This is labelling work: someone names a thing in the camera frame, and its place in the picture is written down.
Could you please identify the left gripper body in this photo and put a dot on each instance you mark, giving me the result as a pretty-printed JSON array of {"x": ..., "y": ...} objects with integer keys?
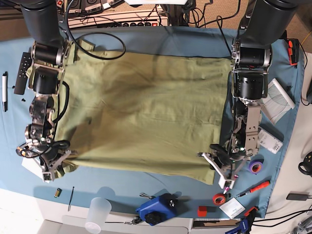
[{"x": 226, "y": 163}]

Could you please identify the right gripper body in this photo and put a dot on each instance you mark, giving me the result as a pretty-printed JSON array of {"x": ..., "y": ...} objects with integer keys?
[{"x": 51, "y": 158}]

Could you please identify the green t-shirt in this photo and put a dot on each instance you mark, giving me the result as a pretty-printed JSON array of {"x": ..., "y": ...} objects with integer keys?
[{"x": 145, "y": 113}]

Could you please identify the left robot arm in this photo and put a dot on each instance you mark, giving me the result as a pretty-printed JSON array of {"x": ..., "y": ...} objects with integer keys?
[{"x": 264, "y": 22}]

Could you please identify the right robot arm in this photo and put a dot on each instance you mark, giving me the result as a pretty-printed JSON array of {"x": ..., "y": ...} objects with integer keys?
[{"x": 49, "y": 55}]

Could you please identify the white paper card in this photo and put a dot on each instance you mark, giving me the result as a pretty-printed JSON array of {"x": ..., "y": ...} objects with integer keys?
[{"x": 32, "y": 165}]

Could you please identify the pink glue tube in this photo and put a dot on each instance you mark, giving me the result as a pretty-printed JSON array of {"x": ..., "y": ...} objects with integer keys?
[{"x": 230, "y": 184}]

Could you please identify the purple tape roll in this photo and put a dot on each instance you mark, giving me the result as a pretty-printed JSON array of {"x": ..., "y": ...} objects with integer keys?
[{"x": 255, "y": 166}]

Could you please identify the orange utility knife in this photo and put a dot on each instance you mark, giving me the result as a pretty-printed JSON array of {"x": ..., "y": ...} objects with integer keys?
[{"x": 22, "y": 150}]

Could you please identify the black tweezers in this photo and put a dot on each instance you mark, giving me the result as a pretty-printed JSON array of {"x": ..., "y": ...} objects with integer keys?
[{"x": 70, "y": 200}]

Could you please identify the red tape roll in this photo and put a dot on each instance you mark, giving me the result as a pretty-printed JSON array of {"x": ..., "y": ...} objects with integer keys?
[{"x": 219, "y": 199}]

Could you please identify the blue tablecloth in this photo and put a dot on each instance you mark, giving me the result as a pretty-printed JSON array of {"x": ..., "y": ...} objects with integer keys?
[{"x": 122, "y": 188}]

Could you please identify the small green battery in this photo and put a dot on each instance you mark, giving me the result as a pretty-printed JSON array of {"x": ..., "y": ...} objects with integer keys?
[{"x": 58, "y": 192}]

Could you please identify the orange screwdriver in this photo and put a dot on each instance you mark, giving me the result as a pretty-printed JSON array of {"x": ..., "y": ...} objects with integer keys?
[{"x": 255, "y": 188}]

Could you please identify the white square card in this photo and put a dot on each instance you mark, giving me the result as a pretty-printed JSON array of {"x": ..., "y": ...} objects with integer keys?
[{"x": 232, "y": 208}]

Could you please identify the clear plastic case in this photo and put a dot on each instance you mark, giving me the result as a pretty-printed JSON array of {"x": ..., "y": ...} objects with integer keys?
[{"x": 268, "y": 141}]

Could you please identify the red block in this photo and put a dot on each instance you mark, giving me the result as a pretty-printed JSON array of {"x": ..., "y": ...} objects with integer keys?
[{"x": 202, "y": 211}]

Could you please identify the blue clamp bottom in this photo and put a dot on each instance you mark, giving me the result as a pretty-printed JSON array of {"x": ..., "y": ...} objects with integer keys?
[{"x": 244, "y": 226}]

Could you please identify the clear plastic cup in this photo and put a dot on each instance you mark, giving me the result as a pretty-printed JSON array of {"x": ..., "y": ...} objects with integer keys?
[{"x": 98, "y": 212}]

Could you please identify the black power adapter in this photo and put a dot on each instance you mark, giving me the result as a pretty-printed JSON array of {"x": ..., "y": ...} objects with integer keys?
[{"x": 297, "y": 197}]

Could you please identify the blue plastic device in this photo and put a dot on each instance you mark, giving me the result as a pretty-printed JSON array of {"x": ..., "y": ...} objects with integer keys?
[{"x": 157, "y": 209}]

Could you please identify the white marker pen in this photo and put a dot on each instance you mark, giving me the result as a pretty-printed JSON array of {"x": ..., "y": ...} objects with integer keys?
[{"x": 4, "y": 91}]

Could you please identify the black remote control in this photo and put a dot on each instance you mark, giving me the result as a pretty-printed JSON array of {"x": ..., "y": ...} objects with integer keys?
[{"x": 22, "y": 73}]

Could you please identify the orange black clamp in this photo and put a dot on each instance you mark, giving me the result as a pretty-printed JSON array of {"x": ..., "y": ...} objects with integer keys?
[{"x": 293, "y": 51}]

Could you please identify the power strip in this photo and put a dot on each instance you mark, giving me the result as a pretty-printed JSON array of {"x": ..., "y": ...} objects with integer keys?
[{"x": 129, "y": 24}]

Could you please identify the keys on ring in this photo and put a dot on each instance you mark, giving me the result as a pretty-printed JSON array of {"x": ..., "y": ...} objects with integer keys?
[{"x": 136, "y": 220}]

